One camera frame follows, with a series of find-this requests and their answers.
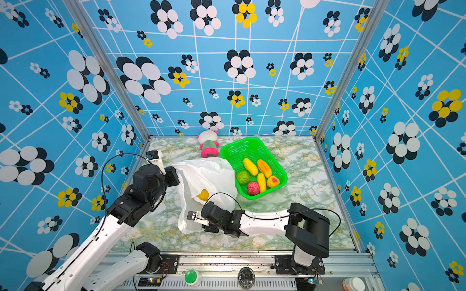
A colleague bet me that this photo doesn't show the small yellow fruit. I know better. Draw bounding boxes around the small yellow fruit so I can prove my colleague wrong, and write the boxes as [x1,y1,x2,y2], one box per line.
[197,189,210,201]

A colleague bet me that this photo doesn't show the white plastic bag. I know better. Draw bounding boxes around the white plastic bag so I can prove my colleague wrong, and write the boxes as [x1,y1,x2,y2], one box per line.
[172,157,238,235]

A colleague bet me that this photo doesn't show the red lychee fruit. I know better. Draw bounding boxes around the red lychee fruit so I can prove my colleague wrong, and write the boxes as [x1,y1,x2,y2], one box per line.
[247,182,260,196]

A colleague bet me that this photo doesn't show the green lime fruit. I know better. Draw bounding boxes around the green lime fruit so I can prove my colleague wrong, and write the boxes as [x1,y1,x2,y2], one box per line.
[236,170,250,186]

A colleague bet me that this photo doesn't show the yellow lemon fruit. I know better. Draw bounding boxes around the yellow lemon fruit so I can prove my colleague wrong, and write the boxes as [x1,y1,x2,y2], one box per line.
[243,158,258,176]

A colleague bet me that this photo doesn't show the long yellow fruit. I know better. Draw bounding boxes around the long yellow fruit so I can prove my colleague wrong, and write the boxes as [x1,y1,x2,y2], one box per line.
[257,173,267,193]

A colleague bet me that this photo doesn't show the yellow red peach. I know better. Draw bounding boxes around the yellow red peach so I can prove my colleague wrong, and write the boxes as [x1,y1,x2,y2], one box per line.
[266,175,280,189]

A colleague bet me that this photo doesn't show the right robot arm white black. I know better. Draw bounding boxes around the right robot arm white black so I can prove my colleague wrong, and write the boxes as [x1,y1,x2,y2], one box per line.
[199,201,330,267]

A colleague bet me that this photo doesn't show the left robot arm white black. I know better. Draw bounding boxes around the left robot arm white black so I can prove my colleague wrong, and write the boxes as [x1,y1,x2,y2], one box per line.
[26,164,180,291]

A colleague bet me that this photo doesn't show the green push button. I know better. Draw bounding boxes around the green push button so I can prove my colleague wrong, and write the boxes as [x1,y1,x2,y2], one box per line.
[184,269,202,287]

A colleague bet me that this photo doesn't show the round silver knob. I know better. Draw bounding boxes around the round silver knob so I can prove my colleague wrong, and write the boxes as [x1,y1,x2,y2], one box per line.
[237,267,256,290]

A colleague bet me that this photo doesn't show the green plastic mesh basket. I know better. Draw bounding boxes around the green plastic mesh basket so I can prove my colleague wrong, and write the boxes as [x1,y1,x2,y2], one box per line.
[220,137,288,200]

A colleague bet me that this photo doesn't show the pink white plush toy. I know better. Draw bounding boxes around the pink white plush toy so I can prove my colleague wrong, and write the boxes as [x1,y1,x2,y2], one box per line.
[196,130,220,158]

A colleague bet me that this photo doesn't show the white orange container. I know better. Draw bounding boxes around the white orange container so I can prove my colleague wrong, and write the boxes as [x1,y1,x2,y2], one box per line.
[342,277,365,291]

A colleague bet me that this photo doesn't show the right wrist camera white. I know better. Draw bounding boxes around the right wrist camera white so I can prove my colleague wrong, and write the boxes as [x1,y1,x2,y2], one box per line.
[187,211,210,226]

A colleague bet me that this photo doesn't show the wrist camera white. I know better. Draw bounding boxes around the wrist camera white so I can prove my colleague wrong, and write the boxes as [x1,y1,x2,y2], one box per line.
[187,211,210,226]
[146,150,164,170]

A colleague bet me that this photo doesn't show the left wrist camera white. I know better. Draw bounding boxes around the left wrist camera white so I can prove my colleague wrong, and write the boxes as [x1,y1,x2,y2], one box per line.
[146,150,164,170]

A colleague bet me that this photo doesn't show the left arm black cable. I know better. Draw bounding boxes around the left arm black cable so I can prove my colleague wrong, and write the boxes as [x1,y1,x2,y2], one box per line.
[101,152,150,241]

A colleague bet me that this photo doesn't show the aluminium front rail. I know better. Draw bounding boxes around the aluminium front rail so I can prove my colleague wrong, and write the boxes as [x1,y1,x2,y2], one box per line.
[113,250,386,291]

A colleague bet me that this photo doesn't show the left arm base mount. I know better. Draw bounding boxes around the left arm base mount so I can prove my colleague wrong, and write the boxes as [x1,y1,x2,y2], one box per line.
[135,242,180,276]

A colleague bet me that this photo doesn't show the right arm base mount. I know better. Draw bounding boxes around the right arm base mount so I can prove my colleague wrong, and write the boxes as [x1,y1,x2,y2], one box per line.
[271,255,325,275]

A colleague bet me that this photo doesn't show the aluminium frame post left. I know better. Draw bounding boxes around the aluminium frame post left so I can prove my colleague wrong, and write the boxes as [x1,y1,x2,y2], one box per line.
[64,1,150,143]

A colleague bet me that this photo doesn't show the aluminium frame post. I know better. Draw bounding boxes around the aluminium frame post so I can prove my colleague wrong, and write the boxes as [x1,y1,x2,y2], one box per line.
[316,0,390,141]
[64,1,150,143]

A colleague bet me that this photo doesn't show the aluminium frame post right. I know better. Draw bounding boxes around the aluminium frame post right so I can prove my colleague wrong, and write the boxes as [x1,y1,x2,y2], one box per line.
[316,0,390,141]

